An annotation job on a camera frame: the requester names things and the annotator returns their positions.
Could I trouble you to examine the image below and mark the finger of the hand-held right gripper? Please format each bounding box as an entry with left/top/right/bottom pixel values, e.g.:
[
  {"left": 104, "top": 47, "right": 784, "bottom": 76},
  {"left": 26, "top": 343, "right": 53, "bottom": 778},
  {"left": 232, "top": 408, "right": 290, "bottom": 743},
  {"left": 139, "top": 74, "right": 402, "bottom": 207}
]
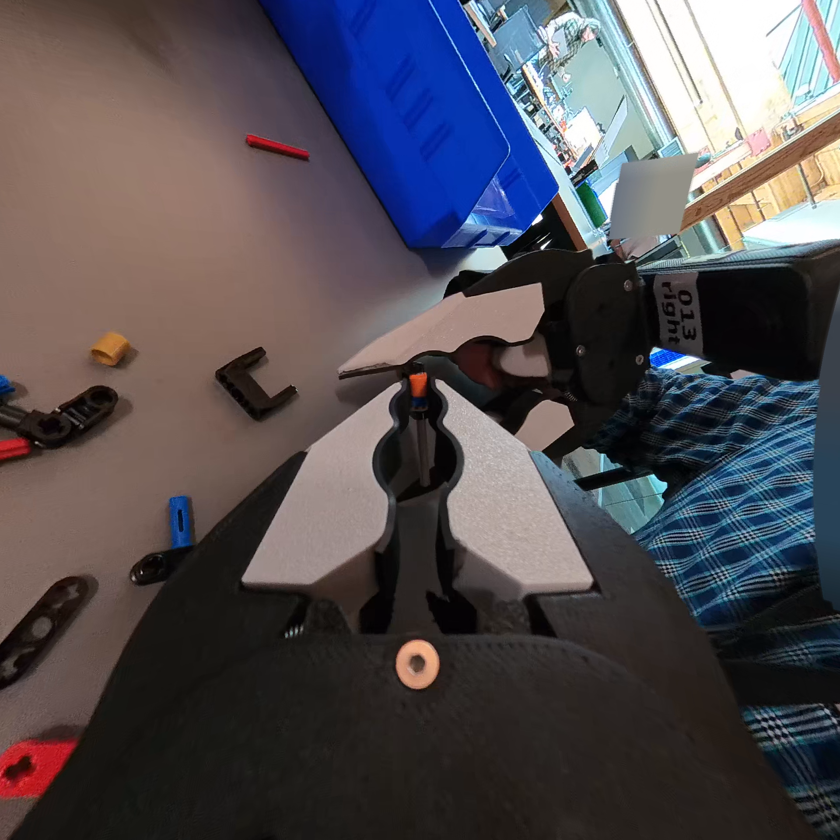
[
  {"left": 336, "top": 281, "right": 553, "bottom": 383},
  {"left": 515, "top": 399, "right": 573, "bottom": 454}
]

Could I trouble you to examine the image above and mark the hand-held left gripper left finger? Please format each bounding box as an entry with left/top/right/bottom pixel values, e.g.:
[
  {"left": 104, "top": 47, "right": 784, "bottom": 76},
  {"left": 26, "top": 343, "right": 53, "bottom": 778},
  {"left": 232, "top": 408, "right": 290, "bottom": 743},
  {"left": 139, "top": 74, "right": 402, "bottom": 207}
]
[{"left": 240, "top": 381, "right": 411, "bottom": 634}]

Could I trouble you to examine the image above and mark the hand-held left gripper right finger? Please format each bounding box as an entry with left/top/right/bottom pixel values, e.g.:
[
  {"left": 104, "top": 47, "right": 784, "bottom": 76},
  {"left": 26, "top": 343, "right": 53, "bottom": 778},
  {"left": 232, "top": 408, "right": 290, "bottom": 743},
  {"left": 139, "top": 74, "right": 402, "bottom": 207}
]
[{"left": 427, "top": 379, "right": 596, "bottom": 634}]

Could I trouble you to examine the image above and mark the small black lego assembly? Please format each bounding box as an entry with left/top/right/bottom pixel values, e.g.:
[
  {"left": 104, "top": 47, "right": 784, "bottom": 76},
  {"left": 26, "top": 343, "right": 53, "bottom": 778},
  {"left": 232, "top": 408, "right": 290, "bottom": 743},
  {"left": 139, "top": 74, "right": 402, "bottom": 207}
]
[{"left": 403, "top": 361, "right": 434, "bottom": 488}]

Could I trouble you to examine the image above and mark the black lego axle connector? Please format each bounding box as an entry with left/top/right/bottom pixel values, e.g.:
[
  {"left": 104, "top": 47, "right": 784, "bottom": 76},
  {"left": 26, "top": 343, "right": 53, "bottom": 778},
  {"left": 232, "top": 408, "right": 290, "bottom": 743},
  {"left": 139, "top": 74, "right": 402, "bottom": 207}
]
[{"left": 129, "top": 546, "right": 193, "bottom": 587}]

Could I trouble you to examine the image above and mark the long red lego axle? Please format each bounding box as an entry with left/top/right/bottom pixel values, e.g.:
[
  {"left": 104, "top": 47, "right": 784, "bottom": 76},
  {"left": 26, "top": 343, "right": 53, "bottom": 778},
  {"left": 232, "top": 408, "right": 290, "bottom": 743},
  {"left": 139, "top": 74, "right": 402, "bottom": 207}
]
[{"left": 246, "top": 134, "right": 311, "bottom": 161}]

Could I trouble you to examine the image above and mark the yellow lego bush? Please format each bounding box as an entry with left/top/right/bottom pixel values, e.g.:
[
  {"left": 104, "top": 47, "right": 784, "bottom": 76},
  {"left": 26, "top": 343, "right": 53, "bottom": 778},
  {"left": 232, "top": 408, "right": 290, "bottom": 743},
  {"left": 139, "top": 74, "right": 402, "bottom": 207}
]
[{"left": 90, "top": 331, "right": 130, "bottom": 367}]

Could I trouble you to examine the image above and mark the black angled lego connector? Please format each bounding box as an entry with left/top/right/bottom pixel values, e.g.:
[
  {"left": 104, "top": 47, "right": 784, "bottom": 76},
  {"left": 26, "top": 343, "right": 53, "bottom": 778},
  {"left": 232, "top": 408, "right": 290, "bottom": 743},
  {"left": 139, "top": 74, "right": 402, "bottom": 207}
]
[{"left": 16, "top": 385, "right": 120, "bottom": 450}]

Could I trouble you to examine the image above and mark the black three-hole lego liftarm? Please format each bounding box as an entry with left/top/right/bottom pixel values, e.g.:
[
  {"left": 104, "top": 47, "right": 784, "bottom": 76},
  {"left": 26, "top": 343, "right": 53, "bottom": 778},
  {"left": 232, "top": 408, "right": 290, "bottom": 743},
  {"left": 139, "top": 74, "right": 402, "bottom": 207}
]
[{"left": 0, "top": 575, "right": 91, "bottom": 691}]

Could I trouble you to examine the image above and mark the red lego connector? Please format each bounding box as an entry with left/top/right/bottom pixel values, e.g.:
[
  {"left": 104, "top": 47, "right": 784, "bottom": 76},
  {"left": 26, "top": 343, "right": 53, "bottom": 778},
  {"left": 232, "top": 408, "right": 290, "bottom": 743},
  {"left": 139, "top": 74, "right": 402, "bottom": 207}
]
[{"left": 0, "top": 737, "right": 81, "bottom": 800}]

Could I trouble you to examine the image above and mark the person in blue plaid shirt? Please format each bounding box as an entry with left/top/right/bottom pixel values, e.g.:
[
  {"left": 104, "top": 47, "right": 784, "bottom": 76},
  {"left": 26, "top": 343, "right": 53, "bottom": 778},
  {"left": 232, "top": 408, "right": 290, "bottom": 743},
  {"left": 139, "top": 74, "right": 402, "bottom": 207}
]
[{"left": 577, "top": 364, "right": 840, "bottom": 840}]

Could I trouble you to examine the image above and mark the wooden workbench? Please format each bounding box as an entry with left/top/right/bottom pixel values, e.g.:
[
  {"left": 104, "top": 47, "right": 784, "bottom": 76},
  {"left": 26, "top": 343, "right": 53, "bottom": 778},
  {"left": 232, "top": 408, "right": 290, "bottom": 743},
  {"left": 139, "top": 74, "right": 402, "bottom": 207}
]
[{"left": 682, "top": 108, "right": 840, "bottom": 232}]

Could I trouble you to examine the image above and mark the plain blue parts bin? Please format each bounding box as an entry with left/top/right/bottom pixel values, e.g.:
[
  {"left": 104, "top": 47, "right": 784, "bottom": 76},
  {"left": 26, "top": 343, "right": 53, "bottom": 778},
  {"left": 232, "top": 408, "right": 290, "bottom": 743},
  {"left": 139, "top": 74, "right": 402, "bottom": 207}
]
[{"left": 258, "top": 0, "right": 560, "bottom": 250}]

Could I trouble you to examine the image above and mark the black u-shaped lego frame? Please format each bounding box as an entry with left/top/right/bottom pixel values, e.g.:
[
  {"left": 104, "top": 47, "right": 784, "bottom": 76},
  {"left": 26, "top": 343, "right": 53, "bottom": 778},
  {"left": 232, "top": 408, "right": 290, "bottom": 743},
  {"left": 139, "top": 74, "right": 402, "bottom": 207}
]
[{"left": 214, "top": 346, "right": 299, "bottom": 422}]

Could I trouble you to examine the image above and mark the black shoulder strap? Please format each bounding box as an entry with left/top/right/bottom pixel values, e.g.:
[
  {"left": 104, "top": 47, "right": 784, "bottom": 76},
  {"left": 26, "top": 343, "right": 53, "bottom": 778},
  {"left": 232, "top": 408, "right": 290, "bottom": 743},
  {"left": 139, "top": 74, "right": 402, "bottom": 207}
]
[{"left": 705, "top": 584, "right": 840, "bottom": 708}]

